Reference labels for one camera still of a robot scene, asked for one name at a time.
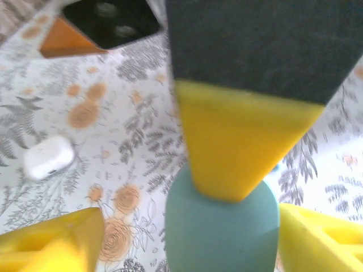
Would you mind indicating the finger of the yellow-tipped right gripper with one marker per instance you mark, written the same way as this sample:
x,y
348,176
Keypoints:
x,y
249,99

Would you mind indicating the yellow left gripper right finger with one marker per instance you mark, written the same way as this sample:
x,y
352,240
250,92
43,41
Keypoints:
x,y
320,243

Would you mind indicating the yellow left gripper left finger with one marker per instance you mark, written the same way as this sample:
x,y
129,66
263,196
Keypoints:
x,y
51,246

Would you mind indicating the blue silicone earbud case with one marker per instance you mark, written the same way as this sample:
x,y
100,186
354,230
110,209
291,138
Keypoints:
x,y
221,235

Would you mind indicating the white earbud charging case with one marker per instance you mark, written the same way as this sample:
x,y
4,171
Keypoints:
x,y
48,157

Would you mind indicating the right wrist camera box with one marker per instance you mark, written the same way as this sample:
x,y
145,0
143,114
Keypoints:
x,y
113,25

